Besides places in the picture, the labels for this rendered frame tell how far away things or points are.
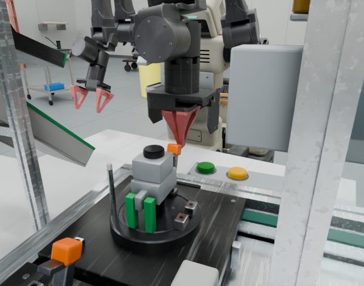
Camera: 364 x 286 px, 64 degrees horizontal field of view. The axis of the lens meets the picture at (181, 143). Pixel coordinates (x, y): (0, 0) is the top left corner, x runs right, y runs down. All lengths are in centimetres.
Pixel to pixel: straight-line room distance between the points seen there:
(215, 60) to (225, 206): 67
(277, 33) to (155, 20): 1001
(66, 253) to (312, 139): 22
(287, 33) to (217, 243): 999
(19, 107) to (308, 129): 40
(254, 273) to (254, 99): 32
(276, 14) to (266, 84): 1019
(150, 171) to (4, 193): 54
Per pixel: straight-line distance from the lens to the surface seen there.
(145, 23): 39
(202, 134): 116
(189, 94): 46
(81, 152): 61
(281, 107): 21
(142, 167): 40
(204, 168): 62
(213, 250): 42
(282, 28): 1034
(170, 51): 38
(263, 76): 20
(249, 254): 51
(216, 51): 107
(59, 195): 80
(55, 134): 56
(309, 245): 22
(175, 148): 47
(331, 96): 18
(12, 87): 47
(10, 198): 84
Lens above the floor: 125
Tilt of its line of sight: 22 degrees down
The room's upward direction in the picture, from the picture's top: straight up
